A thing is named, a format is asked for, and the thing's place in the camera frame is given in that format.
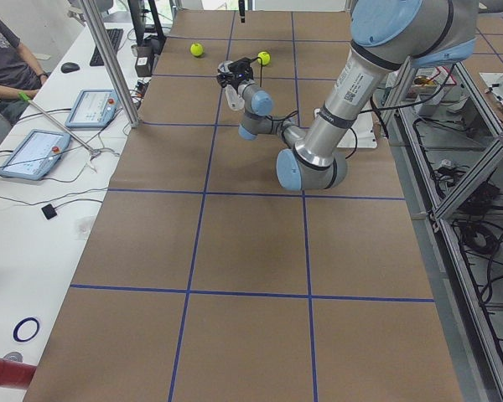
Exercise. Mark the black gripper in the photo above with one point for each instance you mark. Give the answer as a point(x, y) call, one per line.
point(233, 81)

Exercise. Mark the white blue tennis ball can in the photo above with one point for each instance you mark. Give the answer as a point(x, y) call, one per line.
point(234, 101)

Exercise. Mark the yellow tennis ball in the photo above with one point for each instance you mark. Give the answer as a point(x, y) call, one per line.
point(197, 50)
point(263, 58)

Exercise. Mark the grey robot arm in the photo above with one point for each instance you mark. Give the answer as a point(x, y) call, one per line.
point(384, 34)

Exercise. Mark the black power box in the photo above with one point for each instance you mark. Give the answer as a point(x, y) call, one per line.
point(144, 61)

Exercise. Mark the black monitor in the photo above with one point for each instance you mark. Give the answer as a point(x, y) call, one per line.
point(146, 25)

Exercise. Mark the far blue teach pendant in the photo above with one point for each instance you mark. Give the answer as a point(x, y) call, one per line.
point(93, 109)

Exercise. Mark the blue teach pendant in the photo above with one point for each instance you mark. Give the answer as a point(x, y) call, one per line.
point(36, 155)
point(93, 109)

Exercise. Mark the metal reach stick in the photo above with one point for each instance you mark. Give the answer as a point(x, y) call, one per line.
point(94, 152)

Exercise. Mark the black computer mouse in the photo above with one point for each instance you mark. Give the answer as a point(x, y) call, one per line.
point(69, 67)

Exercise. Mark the near blue teach pendant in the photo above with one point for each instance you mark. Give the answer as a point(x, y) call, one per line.
point(36, 155)

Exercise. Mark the seated person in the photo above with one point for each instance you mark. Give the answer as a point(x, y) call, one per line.
point(20, 72)

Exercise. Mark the small black square puck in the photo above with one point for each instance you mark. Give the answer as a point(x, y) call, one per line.
point(49, 211)

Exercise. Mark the red cylinder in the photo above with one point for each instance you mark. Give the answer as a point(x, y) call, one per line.
point(15, 375)

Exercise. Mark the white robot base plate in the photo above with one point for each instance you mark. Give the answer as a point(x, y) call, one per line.
point(364, 136)

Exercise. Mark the aluminium frame post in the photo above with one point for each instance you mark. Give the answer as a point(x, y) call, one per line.
point(109, 56)

